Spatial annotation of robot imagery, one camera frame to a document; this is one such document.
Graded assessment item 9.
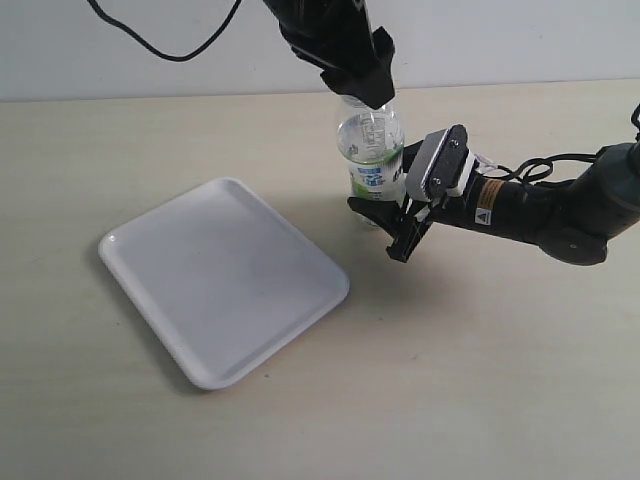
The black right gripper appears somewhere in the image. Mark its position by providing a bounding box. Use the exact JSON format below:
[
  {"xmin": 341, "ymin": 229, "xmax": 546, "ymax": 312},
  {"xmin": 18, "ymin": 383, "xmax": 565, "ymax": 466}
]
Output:
[{"xmin": 347, "ymin": 140, "xmax": 444, "ymax": 263}]

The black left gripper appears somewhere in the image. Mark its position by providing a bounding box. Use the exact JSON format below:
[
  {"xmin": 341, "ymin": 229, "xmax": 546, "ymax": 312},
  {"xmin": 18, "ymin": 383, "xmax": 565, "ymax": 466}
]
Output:
[{"xmin": 265, "ymin": 1, "xmax": 395, "ymax": 108}]

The clear plastic drink bottle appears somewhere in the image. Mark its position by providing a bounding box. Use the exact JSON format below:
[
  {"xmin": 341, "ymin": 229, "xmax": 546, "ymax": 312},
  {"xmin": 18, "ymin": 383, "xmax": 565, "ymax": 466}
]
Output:
[{"xmin": 336, "ymin": 96, "xmax": 405, "ymax": 203}]

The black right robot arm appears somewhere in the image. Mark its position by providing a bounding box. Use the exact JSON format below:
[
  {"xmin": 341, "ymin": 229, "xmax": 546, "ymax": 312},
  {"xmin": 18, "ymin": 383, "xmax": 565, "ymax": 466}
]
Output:
[{"xmin": 347, "ymin": 142, "xmax": 639, "ymax": 266}]

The white rectangular plastic tray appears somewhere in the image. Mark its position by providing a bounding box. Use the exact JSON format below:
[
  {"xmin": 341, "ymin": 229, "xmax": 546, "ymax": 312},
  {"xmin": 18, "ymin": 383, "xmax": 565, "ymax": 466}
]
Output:
[{"xmin": 98, "ymin": 177, "xmax": 350, "ymax": 391}]

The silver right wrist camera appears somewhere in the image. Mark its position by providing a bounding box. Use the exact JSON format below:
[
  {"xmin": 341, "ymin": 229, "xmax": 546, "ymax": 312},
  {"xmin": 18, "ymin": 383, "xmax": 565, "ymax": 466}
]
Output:
[{"xmin": 404, "ymin": 124, "xmax": 469, "ymax": 202}]

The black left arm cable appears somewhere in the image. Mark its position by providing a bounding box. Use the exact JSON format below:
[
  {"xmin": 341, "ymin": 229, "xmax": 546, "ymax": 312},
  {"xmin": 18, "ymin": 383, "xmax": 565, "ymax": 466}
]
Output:
[{"xmin": 87, "ymin": 0, "xmax": 246, "ymax": 64}]

